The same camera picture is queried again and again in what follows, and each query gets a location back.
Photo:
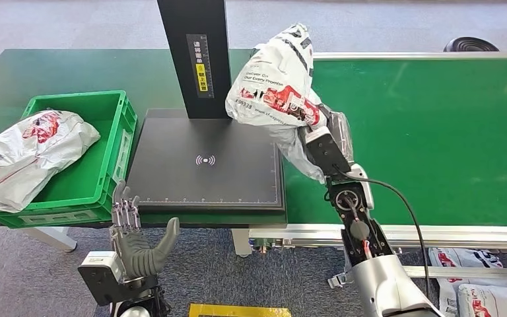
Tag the black round ribbed disc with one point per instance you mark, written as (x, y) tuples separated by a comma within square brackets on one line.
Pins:
[(470, 44)]

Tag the white angled table leg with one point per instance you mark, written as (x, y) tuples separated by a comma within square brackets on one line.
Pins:
[(54, 238)]

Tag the black yellow column label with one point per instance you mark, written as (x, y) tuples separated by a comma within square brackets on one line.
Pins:
[(201, 65)]

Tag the white courier bag black logo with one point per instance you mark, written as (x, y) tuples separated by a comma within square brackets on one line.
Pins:
[(275, 83)]

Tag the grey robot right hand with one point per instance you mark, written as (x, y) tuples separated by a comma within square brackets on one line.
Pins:
[(344, 135)]

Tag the black scanner column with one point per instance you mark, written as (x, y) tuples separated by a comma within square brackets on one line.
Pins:
[(192, 17)]

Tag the white upright table leg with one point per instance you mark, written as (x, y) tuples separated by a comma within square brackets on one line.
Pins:
[(241, 243)]

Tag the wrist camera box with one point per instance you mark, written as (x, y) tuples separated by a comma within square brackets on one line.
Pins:
[(325, 151), (100, 275)]

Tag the green table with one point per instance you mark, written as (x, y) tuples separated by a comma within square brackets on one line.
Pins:
[(61, 70)]

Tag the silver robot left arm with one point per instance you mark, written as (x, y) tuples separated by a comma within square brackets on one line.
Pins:
[(142, 304)]

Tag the green conveyor belt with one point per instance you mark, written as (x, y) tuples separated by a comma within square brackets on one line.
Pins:
[(454, 131)]

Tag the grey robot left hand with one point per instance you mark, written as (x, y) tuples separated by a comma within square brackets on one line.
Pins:
[(137, 258)]

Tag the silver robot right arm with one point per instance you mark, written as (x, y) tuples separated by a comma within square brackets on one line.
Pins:
[(380, 280)]

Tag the aluminium conveyor frame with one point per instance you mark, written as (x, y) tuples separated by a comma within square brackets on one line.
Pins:
[(454, 236)]

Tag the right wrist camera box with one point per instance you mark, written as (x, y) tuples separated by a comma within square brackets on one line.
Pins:
[(325, 151)]

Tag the yellow floor tape marker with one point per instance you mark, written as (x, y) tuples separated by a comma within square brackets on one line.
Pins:
[(236, 310)]

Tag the white courier bag on floor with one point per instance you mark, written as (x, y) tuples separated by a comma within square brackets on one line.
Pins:
[(498, 302), (463, 262)]

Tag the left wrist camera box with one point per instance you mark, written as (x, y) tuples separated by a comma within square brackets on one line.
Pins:
[(100, 275)]

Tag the black scanner base plate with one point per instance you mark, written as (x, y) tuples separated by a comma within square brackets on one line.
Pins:
[(218, 188)]

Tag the green plastic crate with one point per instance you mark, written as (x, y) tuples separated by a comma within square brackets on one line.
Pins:
[(91, 175)]

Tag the white courier bag red print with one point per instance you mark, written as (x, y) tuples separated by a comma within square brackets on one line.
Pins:
[(26, 153)]

